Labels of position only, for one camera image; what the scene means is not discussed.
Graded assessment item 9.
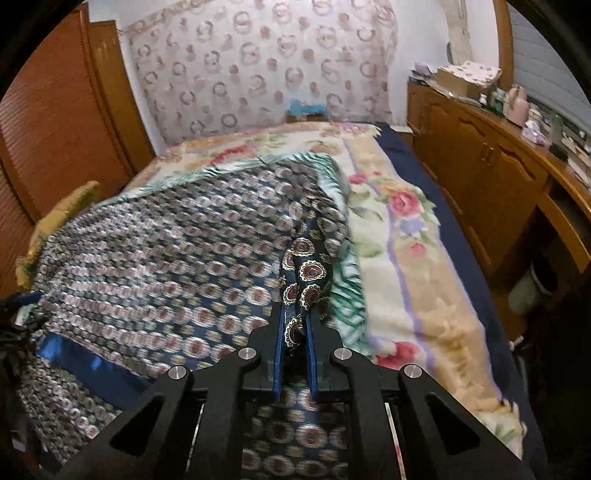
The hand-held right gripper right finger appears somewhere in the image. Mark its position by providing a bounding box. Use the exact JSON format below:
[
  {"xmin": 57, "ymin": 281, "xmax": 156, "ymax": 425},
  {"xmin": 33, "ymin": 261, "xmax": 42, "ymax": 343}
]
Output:
[{"xmin": 302, "ymin": 318, "xmax": 536, "ymax": 480}]

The cardboard box with floral cloth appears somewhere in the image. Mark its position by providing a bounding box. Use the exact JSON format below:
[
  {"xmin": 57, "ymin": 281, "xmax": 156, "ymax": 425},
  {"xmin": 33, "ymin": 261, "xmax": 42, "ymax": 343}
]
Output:
[{"xmin": 443, "ymin": 60, "xmax": 503, "ymax": 86}]

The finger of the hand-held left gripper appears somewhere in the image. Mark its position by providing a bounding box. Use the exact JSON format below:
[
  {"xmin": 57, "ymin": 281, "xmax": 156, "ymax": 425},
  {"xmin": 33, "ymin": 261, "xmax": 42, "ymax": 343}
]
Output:
[{"xmin": 0, "ymin": 291, "xmax": 40, "ymax": 311}]

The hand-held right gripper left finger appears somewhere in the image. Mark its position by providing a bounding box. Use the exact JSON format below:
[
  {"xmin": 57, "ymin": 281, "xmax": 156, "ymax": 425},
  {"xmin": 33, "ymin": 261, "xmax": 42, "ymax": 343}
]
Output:
[{"xmin": 55, "ymin": 302, "xmax": 298, "ymax": 480}]

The yellow pillow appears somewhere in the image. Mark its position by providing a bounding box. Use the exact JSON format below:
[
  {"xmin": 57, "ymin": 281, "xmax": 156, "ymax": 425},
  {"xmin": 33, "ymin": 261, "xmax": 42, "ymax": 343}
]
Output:
[{"xmin": 16, "ymin": 180, "xmax": 100, "ymax": 289}]

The wooden louvered wardrobe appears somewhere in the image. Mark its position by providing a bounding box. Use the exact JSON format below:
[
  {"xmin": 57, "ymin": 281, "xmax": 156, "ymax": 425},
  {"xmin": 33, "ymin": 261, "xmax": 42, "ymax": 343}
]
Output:
[{"xmin": 0, "ymin": 4, "xmax": 155, "ymax": 296}]

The tissue pack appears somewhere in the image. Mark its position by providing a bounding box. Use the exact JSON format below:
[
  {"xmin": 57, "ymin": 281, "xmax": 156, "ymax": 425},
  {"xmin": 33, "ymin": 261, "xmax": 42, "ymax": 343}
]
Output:
[{"xmin": 521, "ymin": 121, "xmax": 548, "ymax": 144}]

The beige side curtain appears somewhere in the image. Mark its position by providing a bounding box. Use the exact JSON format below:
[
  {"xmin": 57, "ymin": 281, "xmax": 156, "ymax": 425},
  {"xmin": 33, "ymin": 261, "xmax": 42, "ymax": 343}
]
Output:
[{"xmin": 438, "ymin": 0, "xmax": 472, "ymax": 63}]

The navy circle print pajama top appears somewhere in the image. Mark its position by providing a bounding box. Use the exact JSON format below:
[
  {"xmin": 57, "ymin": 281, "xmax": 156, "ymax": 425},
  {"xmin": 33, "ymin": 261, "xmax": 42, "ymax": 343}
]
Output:
[{"xmin": 16, "ymin": 154, "xmax": 363, "ymax": 480}]

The blue cloth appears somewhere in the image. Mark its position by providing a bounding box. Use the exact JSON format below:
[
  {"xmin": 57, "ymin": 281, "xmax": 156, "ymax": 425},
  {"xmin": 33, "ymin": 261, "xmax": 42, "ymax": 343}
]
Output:
[{"xmin": 288, "ymin": 98, "xmax": 326, "ymax": 116}]

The pink thermos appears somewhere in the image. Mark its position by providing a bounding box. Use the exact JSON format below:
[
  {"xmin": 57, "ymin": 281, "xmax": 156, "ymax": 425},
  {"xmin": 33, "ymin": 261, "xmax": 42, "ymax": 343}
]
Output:
[{"xmin": 508, "ymin": 85, "xmax": 530, "ymax": 126}]

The grey window blind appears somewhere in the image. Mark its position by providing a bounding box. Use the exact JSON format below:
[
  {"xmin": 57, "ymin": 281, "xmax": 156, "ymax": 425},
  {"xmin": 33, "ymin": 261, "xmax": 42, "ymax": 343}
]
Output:
[{"xmin": 508, "ymin": 4, "xmax": 591, "ymax": 121}]

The floral blanket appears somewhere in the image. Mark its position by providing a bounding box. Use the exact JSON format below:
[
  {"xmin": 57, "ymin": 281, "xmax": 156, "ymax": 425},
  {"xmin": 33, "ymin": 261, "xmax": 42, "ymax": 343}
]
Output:
[{"xmin": 124, "ymin": 121, "xmax": 529, "ymax": 457}]

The navy bed sheet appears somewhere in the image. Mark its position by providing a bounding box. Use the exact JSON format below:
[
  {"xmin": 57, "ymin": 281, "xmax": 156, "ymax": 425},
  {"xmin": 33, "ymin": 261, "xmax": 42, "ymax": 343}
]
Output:
[{"xmin": 376, "ymin": 122, "xmax": 550, "ymax": 480}]

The trash bin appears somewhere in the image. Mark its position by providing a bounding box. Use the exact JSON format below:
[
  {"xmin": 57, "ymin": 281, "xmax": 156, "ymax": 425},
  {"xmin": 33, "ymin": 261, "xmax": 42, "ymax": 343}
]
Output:
[{"xmin": 508, "ymin": 261, "xmax": 557, "ymax": 317}]

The wooden window frame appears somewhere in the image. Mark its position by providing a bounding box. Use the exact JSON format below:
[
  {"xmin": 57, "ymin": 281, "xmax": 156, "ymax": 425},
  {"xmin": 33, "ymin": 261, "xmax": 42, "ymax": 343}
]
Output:
[{"xmin": 492, "ymin": 0, "xmax": 515, "ymax": 86}]

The circle print curtain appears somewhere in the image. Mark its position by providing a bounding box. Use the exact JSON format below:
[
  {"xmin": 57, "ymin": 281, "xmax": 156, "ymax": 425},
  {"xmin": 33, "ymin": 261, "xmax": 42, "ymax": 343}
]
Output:
[{"xmin": 117, "ymin": 0, "xmax": 400, "ymax": 146}]

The wooden sideboard cabinet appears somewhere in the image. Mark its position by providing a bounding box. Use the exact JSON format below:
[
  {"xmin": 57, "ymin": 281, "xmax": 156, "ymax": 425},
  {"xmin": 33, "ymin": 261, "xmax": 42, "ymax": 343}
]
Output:
[{"xmin": 406, "ymin": 78, "xmax": 591, "ymax": 337}]

